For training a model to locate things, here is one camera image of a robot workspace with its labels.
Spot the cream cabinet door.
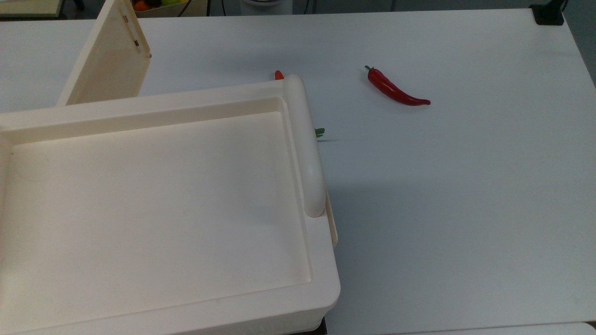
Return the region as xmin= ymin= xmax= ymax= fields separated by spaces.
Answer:
xmin=57 ymin=0 xmax=152 ymax=107

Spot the orange carrot with green leaves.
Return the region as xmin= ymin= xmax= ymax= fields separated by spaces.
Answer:
xmin=274 ymin=70 xmax=325 ymax=139

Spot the red chili pepper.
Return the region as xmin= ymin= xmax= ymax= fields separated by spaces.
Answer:
xmin=365 ymin=66 xmax=431 ymax=107

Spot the box of toy fruit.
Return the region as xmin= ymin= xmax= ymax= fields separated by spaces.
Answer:
xmin=131 ymin=0 xmax=208 ymax=18

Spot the black table clamp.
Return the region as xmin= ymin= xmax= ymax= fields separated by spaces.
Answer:
xmin=531 ymin=0 xmax=567 ymax=26

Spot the cream plastic tray with handle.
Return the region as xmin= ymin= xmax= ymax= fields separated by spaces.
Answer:
xmin=0 ymin=74 xmax=341 ymax=335

